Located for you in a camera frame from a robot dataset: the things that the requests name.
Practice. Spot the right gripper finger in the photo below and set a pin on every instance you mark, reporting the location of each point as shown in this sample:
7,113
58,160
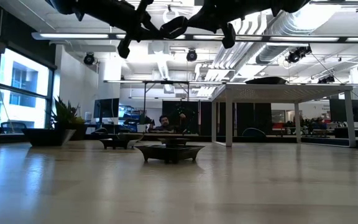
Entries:
193,19
197,26

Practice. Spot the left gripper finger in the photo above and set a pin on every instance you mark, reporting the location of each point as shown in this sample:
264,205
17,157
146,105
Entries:
157,36
159,28

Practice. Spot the black wavy-edged mini plate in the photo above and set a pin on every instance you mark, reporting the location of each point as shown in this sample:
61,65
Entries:
48,137
183,22
266,81

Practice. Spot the black leaf-shaped mini plate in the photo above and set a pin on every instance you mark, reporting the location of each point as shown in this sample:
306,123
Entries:
134,137

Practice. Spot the black square mini plate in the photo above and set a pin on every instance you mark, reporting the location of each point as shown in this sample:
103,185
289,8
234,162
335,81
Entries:
174,141
169,154
112,143

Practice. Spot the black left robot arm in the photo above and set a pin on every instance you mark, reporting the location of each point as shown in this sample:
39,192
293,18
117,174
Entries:
104,12

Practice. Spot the black ceiling spotlight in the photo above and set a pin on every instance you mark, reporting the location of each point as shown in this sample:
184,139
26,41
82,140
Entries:
89,59
191,56

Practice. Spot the long linear ceiling light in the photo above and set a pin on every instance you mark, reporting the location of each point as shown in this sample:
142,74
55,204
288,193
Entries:
73,36

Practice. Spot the person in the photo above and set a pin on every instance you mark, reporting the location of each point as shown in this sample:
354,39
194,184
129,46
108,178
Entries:
165,121

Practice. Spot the black computer monitor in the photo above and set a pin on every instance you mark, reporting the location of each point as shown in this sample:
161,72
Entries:
106,108

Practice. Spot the black partition panel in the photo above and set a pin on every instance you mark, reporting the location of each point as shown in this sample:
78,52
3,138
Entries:
247,118

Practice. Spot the white perforated riser shelf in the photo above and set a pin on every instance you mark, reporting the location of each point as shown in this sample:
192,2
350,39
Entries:
291,93

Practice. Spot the potted green succulent plant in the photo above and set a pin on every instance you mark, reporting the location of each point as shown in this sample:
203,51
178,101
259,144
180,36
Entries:
64,113

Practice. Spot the black chair back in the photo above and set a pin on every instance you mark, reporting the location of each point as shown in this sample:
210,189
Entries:
253,133

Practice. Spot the large window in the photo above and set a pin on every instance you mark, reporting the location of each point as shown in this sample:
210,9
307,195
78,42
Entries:
23,81

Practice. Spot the background green plants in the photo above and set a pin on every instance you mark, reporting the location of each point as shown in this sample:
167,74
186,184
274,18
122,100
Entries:
309,123

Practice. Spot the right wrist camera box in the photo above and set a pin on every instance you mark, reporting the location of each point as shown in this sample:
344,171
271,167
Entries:
228,37

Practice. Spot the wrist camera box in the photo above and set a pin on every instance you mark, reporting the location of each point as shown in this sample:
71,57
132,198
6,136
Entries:
228,37
124,49

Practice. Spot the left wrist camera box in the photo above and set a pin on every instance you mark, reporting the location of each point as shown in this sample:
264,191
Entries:
124,49

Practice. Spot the silver ventilation duct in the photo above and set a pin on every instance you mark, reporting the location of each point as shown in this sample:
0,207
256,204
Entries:
278,49

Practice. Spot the black ceiling camera rig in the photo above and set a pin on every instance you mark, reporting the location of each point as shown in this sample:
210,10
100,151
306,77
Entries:
297,55

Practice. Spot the black wall screen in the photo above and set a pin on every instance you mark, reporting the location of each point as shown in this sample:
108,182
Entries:
348,110

